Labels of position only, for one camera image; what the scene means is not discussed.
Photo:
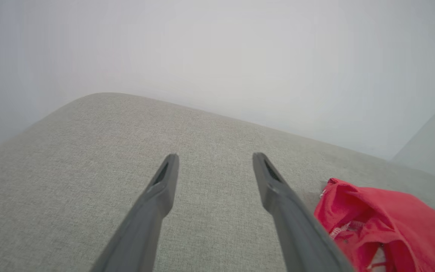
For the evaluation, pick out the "light grey fabric sofa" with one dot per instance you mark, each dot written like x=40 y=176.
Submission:
x=127 y=181

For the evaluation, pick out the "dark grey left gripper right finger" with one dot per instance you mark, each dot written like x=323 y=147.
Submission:
x=296 y=226

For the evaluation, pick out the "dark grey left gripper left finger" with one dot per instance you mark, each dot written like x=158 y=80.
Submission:
x=144 y=223

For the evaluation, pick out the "red white-trimmed sports garment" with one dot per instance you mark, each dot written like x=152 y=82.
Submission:
x=387 y=226

